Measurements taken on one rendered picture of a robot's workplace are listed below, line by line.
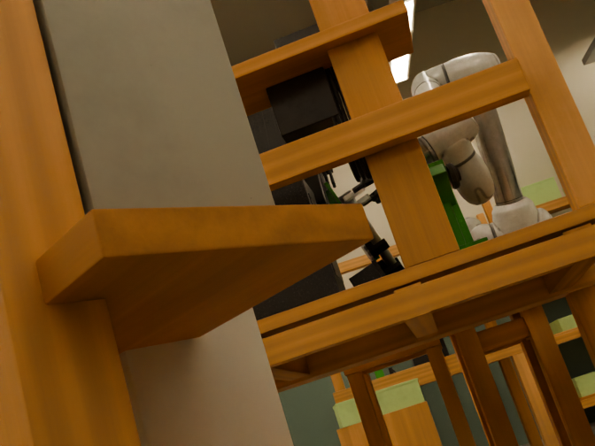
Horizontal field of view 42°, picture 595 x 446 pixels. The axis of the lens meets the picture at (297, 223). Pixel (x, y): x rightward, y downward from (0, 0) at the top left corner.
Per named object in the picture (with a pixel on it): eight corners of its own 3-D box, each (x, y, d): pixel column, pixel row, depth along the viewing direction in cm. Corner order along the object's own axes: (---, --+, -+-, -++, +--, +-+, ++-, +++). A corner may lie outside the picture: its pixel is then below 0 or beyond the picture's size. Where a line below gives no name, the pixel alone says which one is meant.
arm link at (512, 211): (498, 258, 297) (556, 242, 293) (504, 268, 282) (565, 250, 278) (437, 65, 288) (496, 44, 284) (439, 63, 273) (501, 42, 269)
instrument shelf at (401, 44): (129, 162, 235) (126, 149, 236) (413, 52, 224) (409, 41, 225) (91, 134, 211) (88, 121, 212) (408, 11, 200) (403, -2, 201)
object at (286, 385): (160, 432, 264) (149, 389, 268) (594, 287, 246) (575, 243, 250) (143, 434, 251) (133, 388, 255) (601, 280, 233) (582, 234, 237)
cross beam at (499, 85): (57, 270, 209) (50, 239, 211) (529, 96, 193) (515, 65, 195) (48, 267, 204) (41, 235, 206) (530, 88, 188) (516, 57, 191)
